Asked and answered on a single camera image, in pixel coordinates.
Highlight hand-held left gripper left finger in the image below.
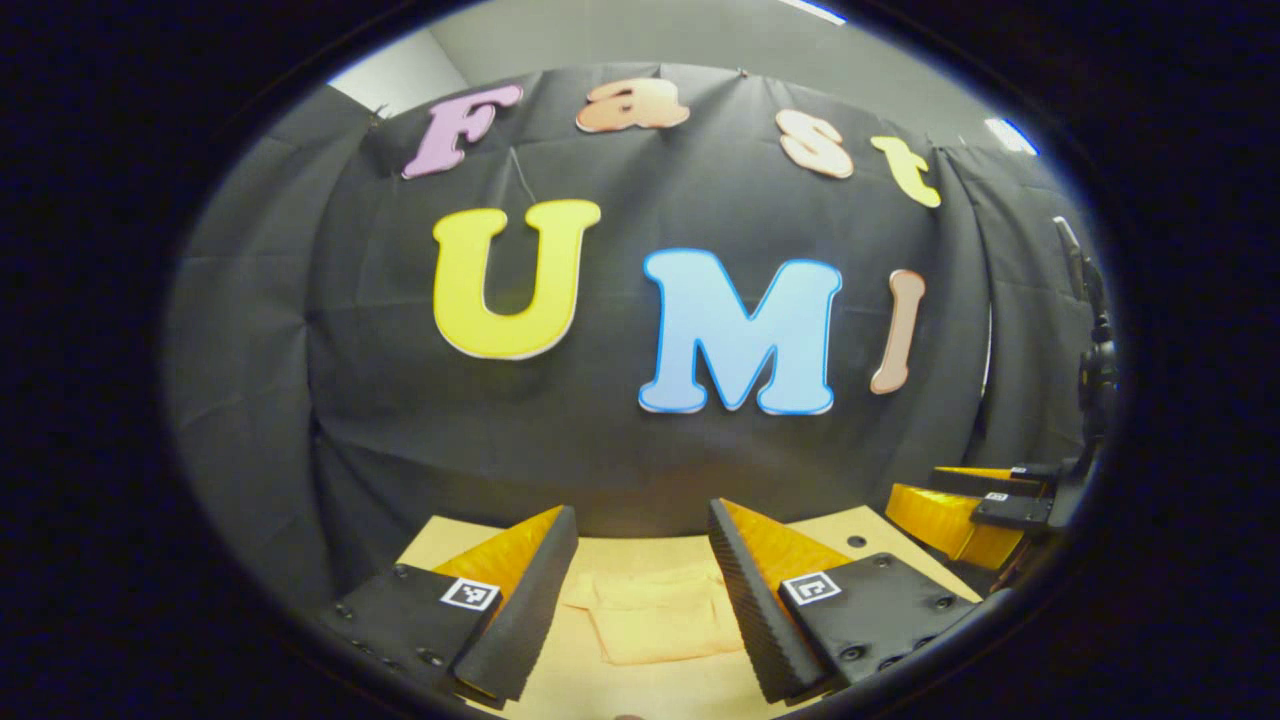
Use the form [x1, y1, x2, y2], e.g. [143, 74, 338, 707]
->
[320, 505, 581, 708]

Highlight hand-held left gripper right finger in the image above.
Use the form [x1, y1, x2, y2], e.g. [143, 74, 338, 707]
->
[707, 498, 986, 708]

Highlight orange T-shirt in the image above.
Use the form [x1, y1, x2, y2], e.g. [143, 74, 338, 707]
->
[560, 565, 746, 667]

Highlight black backdrop cloth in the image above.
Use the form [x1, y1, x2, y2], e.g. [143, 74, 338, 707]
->
[165, 62, 1101, 611]

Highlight ceiling light panel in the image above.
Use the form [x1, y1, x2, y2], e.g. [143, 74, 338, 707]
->
[985, 117, 1041, 157]
[778, 0, 849, 26]

